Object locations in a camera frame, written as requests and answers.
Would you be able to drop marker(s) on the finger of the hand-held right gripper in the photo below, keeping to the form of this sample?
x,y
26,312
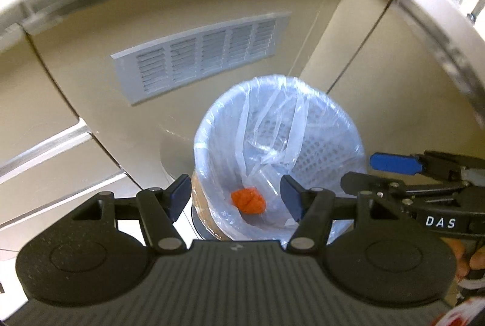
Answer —
x,y
363,183
394,162

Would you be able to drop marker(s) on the beige cabinet drawer front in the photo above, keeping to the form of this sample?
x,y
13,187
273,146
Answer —
x,y
30,95
75,189

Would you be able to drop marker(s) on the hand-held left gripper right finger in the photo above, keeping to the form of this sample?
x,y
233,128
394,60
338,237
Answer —
x,y
291,197

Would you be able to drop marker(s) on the beige vented cabinet door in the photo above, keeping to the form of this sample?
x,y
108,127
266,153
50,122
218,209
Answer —
x,y
94,121

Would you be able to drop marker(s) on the person's red and white clothing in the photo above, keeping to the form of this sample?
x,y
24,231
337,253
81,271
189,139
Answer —
x,y
458,316

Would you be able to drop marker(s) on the person's right hand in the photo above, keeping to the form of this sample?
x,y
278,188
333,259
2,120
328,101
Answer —
x,y
459,265

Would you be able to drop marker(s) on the white mesh bin with liner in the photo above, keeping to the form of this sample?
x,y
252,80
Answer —
x,y
322,144

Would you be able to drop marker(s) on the orange crumpled ball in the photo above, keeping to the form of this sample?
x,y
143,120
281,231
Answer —
x,y
248,200

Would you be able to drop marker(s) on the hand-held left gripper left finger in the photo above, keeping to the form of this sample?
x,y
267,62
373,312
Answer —
x,y
178,197

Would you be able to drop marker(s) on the round wooden stool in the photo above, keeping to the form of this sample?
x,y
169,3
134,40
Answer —
x,y
201,204

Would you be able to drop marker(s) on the grey cabinet vent grille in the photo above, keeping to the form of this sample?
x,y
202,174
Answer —
x,y
197,53

